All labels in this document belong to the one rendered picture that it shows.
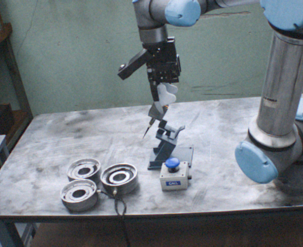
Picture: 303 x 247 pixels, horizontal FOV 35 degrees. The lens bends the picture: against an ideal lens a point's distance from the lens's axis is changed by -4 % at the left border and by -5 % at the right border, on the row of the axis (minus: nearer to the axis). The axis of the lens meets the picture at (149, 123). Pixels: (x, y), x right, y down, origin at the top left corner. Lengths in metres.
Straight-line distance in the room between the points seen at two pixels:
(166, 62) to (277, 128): 0.40
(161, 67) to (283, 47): 0.45
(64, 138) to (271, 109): 0.89
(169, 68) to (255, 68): 1.70
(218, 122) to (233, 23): 1.30
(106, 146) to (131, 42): 1.43
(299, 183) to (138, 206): 0.43
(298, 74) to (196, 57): 1.99
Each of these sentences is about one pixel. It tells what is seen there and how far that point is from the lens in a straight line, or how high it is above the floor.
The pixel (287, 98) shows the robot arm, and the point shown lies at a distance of 1.03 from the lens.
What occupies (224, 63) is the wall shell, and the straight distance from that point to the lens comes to 2.97.
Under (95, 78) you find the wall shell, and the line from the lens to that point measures 3.13.
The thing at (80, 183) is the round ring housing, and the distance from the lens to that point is 1.44.
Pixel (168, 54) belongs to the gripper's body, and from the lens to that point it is 1.32.
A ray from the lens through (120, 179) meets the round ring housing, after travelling 1.45.
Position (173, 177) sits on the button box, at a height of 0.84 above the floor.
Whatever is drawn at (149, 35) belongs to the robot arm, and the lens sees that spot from 1.29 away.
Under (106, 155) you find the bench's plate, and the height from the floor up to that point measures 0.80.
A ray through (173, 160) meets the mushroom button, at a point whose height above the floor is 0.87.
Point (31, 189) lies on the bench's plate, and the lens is 1.54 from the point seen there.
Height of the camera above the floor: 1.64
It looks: 29 degrees down
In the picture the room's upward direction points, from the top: 11 degrees counter-clockwise
